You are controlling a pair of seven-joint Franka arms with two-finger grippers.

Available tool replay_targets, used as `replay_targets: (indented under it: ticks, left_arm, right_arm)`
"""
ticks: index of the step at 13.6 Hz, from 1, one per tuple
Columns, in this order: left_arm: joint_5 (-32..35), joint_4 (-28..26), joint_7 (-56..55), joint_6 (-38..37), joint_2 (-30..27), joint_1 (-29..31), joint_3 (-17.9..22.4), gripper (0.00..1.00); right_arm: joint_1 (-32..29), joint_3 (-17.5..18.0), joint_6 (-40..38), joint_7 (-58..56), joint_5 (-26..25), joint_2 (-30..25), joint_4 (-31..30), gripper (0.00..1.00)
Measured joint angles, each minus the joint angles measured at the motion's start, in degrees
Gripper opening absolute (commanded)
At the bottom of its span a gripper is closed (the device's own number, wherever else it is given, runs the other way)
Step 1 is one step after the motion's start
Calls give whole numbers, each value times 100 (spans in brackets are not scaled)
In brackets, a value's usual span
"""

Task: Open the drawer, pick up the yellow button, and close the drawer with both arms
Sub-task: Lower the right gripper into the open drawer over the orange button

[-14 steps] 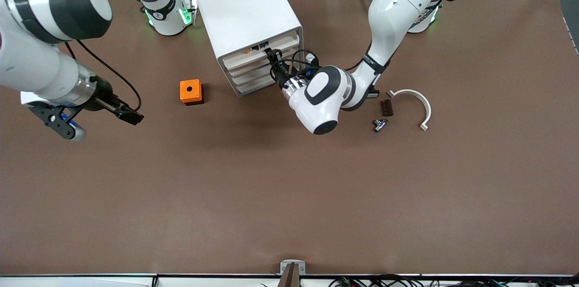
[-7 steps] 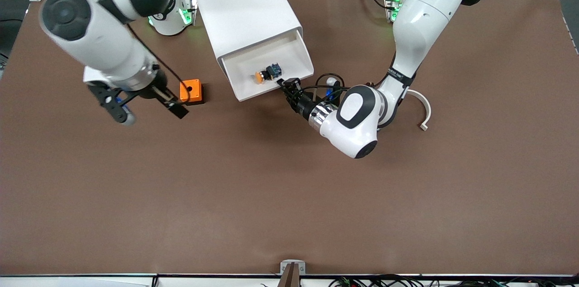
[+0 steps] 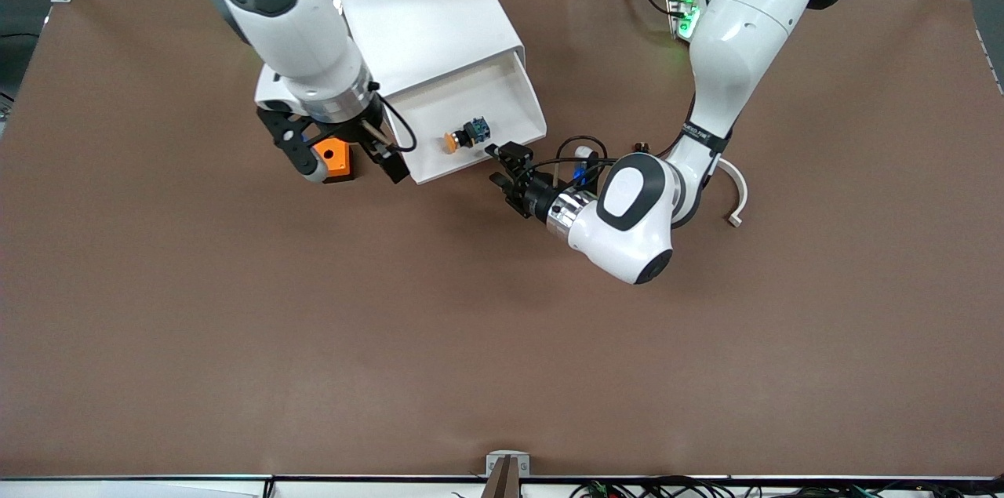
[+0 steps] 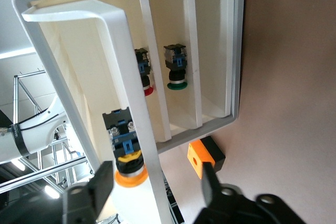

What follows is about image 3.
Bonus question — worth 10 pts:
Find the white curved bracket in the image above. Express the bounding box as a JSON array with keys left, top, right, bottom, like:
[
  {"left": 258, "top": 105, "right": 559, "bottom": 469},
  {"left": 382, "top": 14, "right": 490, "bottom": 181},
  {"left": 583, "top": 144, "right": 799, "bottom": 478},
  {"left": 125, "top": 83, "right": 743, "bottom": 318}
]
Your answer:
[{"left": 715, "top": 158, "right": 749, "bottom": 228}]

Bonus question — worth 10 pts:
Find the orange box with hole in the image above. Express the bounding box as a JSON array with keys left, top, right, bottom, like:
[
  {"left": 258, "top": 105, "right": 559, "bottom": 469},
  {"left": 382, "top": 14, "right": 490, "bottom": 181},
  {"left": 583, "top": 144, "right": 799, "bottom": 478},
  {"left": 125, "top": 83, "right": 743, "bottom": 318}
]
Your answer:
[{"left": 312, "top": 137, "right": 355, "bottom": 185}]

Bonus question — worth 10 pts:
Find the orange push button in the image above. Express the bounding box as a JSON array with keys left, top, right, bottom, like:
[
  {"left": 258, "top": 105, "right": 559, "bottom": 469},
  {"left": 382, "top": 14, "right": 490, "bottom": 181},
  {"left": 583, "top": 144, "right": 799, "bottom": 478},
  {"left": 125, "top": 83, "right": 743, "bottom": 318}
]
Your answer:
[{"left": 443, "top": 117, "right": 492, "bottom": 154}]

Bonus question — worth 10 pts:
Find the white table edge rail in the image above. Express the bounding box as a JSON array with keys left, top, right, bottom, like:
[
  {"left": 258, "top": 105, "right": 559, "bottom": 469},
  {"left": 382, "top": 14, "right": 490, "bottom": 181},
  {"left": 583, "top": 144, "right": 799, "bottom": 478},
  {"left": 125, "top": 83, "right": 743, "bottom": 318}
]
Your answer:
[{"left": 0, "top": 474, "right": 1004, "bottom": 498}]

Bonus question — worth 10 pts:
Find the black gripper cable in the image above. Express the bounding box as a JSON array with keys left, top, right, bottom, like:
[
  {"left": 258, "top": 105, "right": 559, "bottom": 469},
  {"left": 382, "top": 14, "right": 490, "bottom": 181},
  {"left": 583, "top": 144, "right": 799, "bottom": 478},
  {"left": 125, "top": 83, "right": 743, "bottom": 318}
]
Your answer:
[
  {"left": 533, "top": 134, "right": 622, "bottom": 190},
  {"left": 376, "top": 94, "right": 419, "bottom": 154}
]

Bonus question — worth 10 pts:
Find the white drawer cabinet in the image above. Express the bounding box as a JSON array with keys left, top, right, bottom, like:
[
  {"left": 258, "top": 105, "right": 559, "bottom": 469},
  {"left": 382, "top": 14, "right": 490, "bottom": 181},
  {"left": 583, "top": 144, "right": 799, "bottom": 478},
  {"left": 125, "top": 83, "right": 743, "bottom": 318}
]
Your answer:
[{"left": 339, "top": 0, "right": 525, "bottom": 103}]

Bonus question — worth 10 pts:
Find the white plastic drawer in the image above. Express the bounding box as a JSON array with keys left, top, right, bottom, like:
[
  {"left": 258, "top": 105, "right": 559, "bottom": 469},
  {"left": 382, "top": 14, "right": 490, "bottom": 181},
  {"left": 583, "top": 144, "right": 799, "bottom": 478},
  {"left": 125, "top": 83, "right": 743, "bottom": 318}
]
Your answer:
[{"left": 379, "top": 49, "right": 547, "bottom": 185}]

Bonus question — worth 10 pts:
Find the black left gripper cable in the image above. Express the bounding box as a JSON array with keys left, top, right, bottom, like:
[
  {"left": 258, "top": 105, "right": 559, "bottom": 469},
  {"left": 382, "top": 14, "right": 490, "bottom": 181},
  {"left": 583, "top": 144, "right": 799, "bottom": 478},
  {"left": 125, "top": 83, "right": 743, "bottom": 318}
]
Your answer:
[{"left": 533, "top": 134, "right": 622, "bottom": 190}]

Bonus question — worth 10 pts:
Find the black cable bundle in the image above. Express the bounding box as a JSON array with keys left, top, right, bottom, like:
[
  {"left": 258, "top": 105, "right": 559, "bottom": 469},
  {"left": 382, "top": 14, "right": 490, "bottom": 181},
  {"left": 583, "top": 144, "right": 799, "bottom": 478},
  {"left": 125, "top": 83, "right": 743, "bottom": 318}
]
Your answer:
[{"left": 569, "top": 474, "right": 1004, "bottom": 498}]

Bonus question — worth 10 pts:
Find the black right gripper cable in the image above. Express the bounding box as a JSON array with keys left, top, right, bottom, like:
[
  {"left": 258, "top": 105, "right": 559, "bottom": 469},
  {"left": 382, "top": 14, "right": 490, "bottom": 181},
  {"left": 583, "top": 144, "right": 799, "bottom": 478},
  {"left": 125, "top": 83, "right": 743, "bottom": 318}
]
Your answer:
[{"left": 376, "top": 94, "right": 419, "bottom": 154}]

